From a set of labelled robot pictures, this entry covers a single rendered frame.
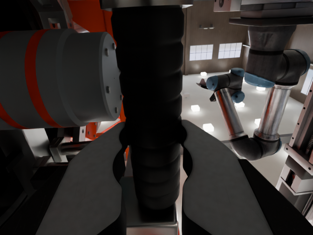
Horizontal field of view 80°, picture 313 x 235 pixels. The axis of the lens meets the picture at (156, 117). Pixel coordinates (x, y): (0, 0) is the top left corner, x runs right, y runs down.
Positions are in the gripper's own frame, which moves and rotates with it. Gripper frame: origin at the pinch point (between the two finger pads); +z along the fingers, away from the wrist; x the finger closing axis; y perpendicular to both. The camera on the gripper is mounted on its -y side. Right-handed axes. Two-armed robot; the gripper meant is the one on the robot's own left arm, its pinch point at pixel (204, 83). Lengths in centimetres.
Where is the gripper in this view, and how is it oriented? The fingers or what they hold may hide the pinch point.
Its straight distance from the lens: 144.2
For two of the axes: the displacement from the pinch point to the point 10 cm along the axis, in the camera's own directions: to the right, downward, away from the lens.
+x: -9.3, 0.9, -3.5
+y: 0.9, -8.9, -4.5
